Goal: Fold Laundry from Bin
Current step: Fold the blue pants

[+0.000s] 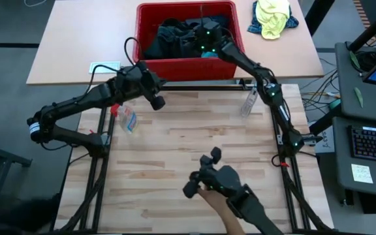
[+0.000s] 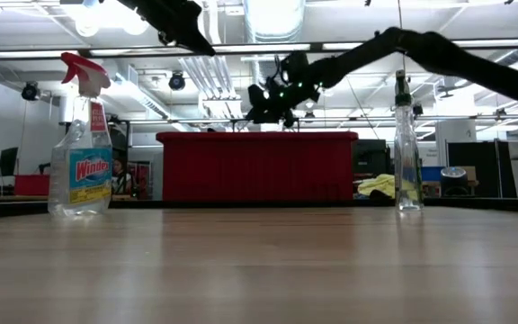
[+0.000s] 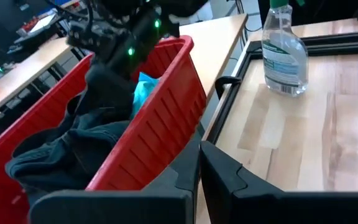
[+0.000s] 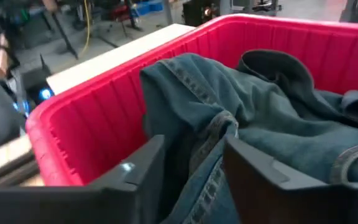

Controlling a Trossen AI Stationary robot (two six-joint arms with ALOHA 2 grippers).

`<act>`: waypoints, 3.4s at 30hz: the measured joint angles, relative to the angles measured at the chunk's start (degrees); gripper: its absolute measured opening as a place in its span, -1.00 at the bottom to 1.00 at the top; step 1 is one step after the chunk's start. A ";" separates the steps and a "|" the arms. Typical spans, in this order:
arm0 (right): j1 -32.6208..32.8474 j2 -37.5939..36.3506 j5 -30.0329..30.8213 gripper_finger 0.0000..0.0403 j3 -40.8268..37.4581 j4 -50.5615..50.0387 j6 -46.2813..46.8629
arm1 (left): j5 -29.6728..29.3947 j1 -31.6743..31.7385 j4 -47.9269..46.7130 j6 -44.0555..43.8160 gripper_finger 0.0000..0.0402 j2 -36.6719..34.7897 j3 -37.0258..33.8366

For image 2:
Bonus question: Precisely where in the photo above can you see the black room partition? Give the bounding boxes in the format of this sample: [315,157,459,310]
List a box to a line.
[447,141,518,199]

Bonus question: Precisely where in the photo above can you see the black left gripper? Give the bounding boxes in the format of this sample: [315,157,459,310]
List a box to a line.
[117,0,218,58]

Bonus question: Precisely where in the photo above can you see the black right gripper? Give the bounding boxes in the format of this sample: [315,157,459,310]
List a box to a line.
[246,80,321,129]

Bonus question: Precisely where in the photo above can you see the black background monitor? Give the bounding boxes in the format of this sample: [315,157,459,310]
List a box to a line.
[0,147,19,177]

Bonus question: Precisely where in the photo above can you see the slim clear spray bottle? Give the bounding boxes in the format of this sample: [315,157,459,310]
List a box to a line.
[393,69,424,212]

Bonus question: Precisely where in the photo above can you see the red plastic laundry bin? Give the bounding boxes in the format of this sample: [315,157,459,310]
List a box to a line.
[156,130,359,203]

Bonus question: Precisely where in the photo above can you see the person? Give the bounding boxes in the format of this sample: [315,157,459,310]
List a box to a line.
[111,157,135,197]

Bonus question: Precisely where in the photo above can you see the blue box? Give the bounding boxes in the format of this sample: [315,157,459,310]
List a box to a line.
[422,166,444,182]

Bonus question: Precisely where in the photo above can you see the black ceiling spotlight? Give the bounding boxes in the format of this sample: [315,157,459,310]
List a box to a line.
[167,71,187,92]
[20,81,40,103]

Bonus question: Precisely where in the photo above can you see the small red storage bin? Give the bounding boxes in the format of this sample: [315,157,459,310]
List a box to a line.
[14,174,51,197]

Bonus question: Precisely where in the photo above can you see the black crate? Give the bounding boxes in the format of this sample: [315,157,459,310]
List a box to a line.
[353,139,391,177]

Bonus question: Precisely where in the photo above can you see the yellow garment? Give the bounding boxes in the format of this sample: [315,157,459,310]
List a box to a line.
[357,174,420,202]

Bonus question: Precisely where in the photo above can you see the black cylindrical speaker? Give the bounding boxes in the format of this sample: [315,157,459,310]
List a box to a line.
[440,166,470,197]

